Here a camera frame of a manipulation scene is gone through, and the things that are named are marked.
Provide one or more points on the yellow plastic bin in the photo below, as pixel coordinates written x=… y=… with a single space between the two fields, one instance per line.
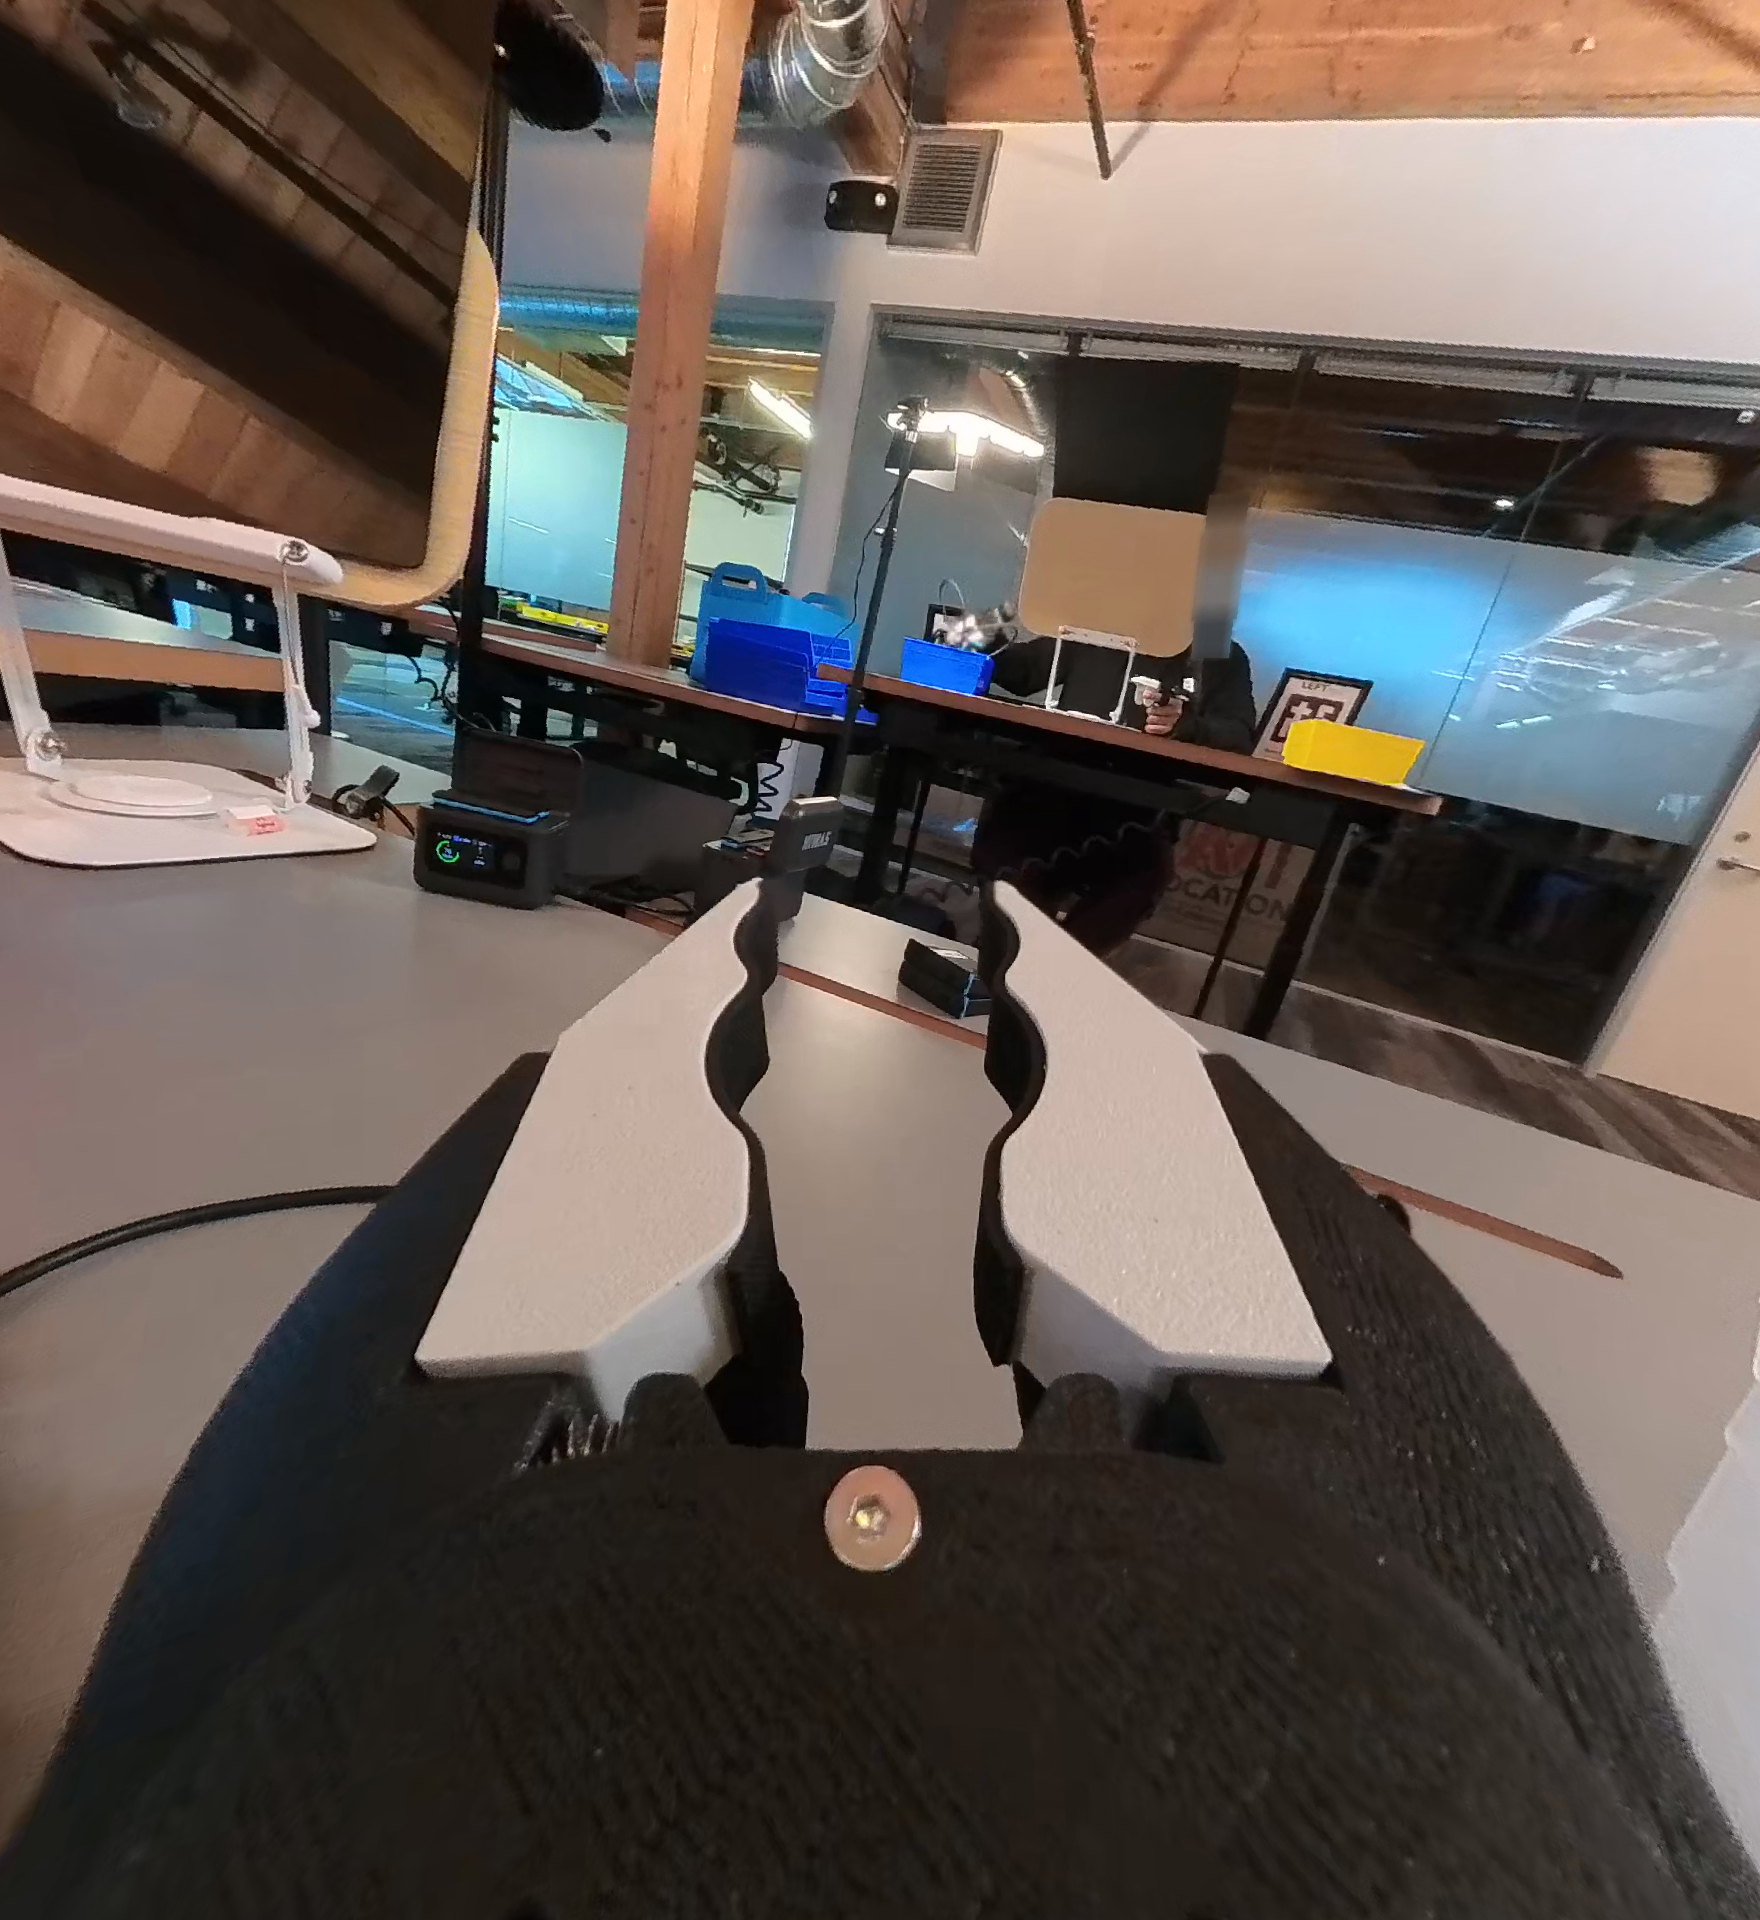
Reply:
x=1352 y=752

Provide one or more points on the wide blue plastic bin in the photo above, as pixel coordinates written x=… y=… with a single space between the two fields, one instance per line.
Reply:
x=768 y=669

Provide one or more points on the black tripod light stand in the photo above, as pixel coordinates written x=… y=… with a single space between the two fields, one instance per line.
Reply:
x=888 y=601

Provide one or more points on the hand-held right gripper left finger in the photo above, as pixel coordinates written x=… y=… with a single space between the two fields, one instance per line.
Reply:
x=594 y=1200

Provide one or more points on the white overhead phone stand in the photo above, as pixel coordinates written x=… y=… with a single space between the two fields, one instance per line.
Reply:
x=144 y=818

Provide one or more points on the black wall speaker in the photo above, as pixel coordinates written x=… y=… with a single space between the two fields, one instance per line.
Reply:
x=861 y=205

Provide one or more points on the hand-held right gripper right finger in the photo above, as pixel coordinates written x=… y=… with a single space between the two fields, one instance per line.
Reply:
x=1135 y=1200

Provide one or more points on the printed tag sign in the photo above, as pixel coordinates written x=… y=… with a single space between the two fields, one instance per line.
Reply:
x=1315 y=712

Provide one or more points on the black boxy device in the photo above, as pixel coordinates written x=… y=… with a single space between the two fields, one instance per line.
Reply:
x=809 y=842

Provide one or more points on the silver air duct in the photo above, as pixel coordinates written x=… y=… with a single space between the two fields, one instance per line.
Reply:
x=821 y=61

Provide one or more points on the wall vent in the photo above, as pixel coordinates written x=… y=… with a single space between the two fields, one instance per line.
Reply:
x=945 y=188

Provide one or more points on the small blue plastic bin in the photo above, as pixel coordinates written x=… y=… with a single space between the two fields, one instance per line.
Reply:
x=949 y=669

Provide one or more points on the tan framed dark panel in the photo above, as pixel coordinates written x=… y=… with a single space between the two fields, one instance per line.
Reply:
x=144 y=300

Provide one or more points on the brown desk with black legs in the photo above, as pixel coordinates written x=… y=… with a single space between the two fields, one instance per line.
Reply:
x=1121 y=746
x=594 y=672

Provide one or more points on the black power station with display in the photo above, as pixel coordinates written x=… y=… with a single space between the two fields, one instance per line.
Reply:
x=498 y=866

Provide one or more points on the small black box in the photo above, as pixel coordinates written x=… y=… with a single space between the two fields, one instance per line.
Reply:
x=941 y=975

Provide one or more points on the wooden post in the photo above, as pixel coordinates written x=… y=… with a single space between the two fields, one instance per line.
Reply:
x=679 y=374

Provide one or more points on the white door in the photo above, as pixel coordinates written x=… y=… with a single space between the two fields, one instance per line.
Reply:
x=1720 y=975

